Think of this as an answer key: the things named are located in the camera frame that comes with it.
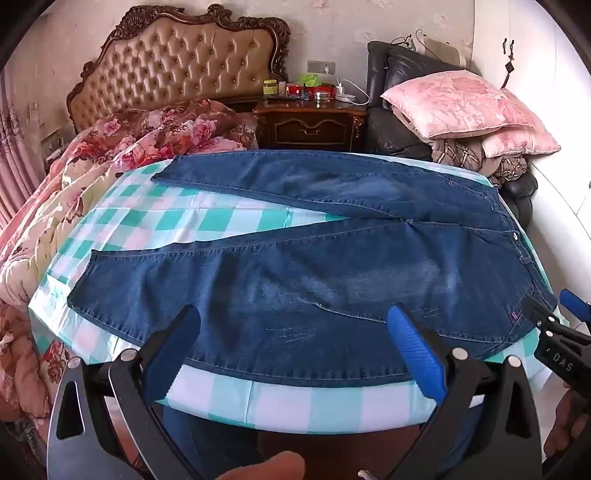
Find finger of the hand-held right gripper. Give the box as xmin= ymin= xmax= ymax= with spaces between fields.
xmin=521 ymin=294 xmax=557 ymax=330
xmin=558 ymin=288 xmax=591 ymax=325

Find wire clothes hanger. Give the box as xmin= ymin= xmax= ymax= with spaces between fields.
xmin=390 ymin=30 xmax=467 ymax=70

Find black leather armchair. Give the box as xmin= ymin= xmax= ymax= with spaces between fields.
xmin=365 ymin=41 xmax=539 ymax=217

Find red tin box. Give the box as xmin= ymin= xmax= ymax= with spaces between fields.
xmin=286 ymin=83 xmax=335 ymax=99

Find person's right hand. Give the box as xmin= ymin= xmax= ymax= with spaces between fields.
xmin=542 ymin=392 xmax=591 ymax=463

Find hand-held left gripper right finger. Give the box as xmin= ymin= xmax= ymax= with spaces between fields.
xmin=387 ymin=304 xmax=543 ymax=480

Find small pink floral pillow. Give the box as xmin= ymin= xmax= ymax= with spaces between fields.
xmin=480 ymin=124 xmax=561 ymax=160

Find dark wooden nightstand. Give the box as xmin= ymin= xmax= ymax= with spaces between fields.
xmin=253 ymin=95 xmax=370 ymax=153

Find blue denim pants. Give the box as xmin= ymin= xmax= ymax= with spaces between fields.
xmin=67 ymin=150 xmax=559 ymax=386

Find white cable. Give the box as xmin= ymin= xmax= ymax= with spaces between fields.
xmin=339 ymin=79 xmax=370 ymax=107

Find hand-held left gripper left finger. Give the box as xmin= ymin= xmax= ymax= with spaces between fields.
xmin=54 ymin=305 xmax=204 ymax=480

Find pink curtain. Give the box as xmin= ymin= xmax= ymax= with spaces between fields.
xmin=0 ymin=69 xmax=47 ymax=232

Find brown plaid blanket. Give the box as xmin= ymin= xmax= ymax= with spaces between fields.
xmin=429 ymin=136 xmax=529 ymax=188

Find large pink floral pillow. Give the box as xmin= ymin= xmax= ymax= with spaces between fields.
xmin=379 ymin=71 xmax=536 ymax=139

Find white wardrobe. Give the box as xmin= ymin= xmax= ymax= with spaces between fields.
xmin=471 ymin=0 xmax=591 ymax=278

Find tufted leather bed headboard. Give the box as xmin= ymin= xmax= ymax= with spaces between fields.
xmin=66 ymin=4 xmax=293 ymax=136

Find pink floral quilt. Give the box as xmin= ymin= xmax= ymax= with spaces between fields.
xmin=0 ymin=98 xmax=259 ymax=416

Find person's left hand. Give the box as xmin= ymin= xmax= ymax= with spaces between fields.
xmin=222 ymin=450 xmax=308 ymax=480

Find green white checkered tablecloth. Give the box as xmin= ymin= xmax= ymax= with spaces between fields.
xmin=28 ymin=150 xmax=568 ymax=435

